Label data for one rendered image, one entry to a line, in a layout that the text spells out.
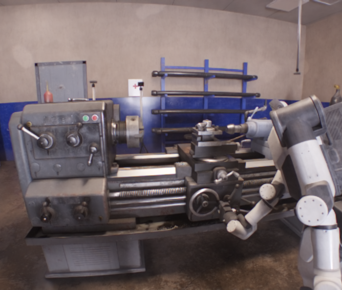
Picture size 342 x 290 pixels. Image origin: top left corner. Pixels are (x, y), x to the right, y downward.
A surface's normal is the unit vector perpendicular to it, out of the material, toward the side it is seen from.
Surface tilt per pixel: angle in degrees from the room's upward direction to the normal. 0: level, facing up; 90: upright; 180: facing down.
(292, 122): 68
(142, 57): 90
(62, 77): 90
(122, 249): 90
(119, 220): 0
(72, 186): 32
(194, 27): 90
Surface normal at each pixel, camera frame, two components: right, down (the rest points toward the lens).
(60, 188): 0.10, -0.70
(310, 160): -0.59, -0.20
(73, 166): 0.18, 0.24
